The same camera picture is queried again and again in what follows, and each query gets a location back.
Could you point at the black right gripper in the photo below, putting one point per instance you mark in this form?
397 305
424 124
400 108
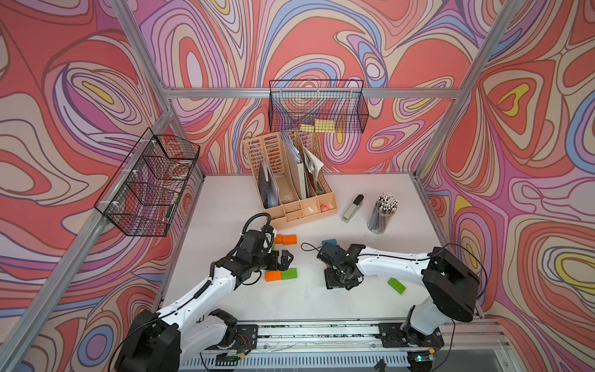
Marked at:
331 282

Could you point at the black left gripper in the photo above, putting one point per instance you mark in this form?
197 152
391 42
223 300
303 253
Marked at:
283 264

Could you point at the green block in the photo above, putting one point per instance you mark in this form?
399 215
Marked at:
397 285
289 274

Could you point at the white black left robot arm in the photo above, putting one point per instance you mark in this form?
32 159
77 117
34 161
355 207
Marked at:
167 338

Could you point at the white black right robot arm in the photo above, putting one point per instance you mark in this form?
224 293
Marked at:
453 287

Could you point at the grey stapler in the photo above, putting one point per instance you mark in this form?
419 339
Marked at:
353 209

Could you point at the beige plastic file organizer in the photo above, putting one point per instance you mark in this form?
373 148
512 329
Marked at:
289 176

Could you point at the yellow sticky notes pad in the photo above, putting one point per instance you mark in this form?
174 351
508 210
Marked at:
319 126

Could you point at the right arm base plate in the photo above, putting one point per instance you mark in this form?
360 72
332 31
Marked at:
392 335

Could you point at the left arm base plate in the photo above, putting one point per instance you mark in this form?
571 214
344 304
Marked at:
240 337

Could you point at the black wire basket left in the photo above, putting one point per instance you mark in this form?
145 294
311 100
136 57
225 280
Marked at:
142 198

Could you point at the black wire basket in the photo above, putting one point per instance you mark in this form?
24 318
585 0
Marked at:
296 101
142 198

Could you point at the black wire basket back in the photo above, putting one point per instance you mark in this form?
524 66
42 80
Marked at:
296 101

